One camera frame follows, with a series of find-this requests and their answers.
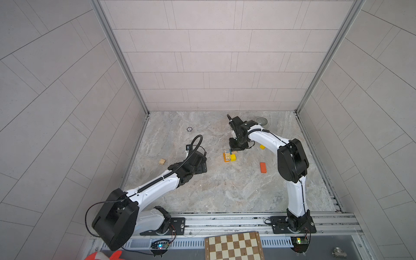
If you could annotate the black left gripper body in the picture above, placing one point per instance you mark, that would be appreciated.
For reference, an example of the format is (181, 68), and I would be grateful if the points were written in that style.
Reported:
(198, 169)

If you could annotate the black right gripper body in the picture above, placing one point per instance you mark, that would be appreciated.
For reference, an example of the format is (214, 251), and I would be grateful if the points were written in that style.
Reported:
(237, 143)

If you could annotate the red wooden block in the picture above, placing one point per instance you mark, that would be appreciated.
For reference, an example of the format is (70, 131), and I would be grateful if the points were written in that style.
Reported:
(263, 167)

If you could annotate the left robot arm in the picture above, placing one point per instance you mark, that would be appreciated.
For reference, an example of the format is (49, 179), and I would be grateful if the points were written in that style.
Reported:
(123, 213)

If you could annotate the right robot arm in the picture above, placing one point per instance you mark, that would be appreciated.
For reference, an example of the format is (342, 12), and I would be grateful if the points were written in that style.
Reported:
(292, 165)

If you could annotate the striped ceramic mug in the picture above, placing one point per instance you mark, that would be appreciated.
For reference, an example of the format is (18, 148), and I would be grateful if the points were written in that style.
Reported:
(262, 122)

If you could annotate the left circuit board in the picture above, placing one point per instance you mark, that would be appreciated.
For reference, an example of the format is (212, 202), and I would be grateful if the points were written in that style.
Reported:
(161, 244)

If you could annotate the circuit board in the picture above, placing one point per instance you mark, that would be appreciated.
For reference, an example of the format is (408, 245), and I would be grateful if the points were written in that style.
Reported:
(161, 244)
(300, 244)

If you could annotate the checkered chess board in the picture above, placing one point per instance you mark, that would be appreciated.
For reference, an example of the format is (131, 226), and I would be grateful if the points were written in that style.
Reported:
(241, 246)

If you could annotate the right circuit board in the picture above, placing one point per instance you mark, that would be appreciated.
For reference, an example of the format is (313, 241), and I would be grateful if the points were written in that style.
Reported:
(300, 244)

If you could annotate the red white object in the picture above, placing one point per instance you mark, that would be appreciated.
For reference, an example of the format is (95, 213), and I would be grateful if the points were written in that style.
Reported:
(101, 256)

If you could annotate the metal clamp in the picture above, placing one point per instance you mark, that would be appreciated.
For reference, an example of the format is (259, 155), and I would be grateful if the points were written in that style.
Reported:
(339, 253)

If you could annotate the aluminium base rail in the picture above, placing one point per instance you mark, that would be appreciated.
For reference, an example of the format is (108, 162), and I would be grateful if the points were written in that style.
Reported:
(333, 229)

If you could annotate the aluminium corner post right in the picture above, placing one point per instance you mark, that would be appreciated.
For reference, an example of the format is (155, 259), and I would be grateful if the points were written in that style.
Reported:
(341, 34)

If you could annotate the aluminium corner post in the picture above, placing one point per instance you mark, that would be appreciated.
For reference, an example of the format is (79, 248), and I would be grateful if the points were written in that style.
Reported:
(104, 22)
(341, 34)

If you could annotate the aluminium corner post left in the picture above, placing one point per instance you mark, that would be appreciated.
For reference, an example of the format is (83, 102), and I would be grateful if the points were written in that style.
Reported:
(104, 22)

